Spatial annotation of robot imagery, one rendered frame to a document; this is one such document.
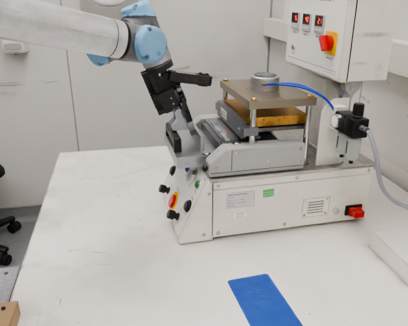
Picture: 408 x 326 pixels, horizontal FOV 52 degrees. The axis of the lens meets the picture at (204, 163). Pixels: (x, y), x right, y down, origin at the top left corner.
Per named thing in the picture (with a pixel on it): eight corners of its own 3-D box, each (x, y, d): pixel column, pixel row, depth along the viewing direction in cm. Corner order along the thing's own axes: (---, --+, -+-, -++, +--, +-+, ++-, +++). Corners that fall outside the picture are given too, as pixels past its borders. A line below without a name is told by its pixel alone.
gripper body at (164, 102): (156, 110, 115) (138, 69, 109) (185, 98, 115) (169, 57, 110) (160, 118, 108) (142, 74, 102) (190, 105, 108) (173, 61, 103)
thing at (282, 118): (276, 108, 130) (278, 78, 126) (309, 130, 110) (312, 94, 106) (223, 112, 126) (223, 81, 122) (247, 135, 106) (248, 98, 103)
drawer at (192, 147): (256, 136, 132) (258, 112, 129) (285, 162, 113) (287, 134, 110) (164, 143, 126) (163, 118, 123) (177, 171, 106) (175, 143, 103)
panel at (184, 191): (162, 191, 136) (184, 140, 132) (178, 240, 109) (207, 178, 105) (156, 189, 136) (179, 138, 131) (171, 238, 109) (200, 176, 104)
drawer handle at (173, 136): (172, 134, 122) (171, 121, 120) (181, 152, 109) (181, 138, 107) (165, 134, 122) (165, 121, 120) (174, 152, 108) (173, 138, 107)
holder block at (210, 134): (253, 125, 130) (253, 118, 129) (278, 147, 112) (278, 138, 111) (201, 129, 126) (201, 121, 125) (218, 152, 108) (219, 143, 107)
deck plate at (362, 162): (315, 128, 144) (315, 125, 143) (376, 166, 112) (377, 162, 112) (184, 138, 134) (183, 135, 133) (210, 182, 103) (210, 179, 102)
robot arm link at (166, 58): (163, 41, 108) (168, 44, 101) (170, 57, 110) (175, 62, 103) (136, 52, 108) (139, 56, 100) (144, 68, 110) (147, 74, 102)
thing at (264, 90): (292, 105, 134) (296, 64, 129) (344, 134, 106) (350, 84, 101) (219, 109, 129) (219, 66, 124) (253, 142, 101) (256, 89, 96)
